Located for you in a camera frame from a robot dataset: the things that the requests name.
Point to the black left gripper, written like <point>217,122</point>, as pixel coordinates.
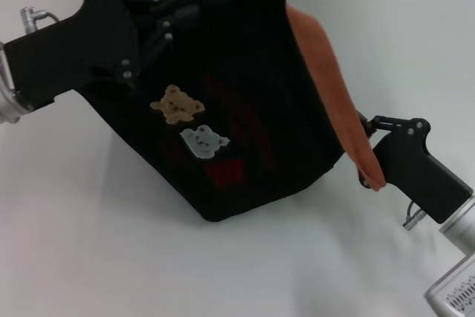
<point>74,49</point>

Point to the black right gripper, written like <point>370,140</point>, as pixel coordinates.
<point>419,168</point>

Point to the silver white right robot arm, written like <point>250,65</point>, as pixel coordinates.
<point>460,228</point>

